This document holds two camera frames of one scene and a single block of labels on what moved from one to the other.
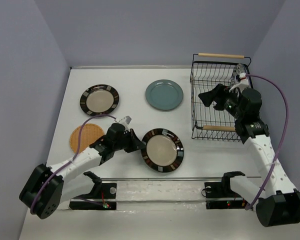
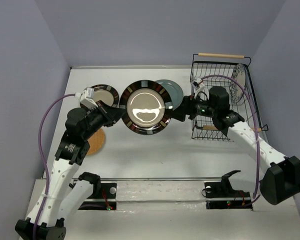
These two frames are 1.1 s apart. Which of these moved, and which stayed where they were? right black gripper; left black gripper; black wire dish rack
Moved: left black gripper; right black gripper
Stayed: black wire dish rack
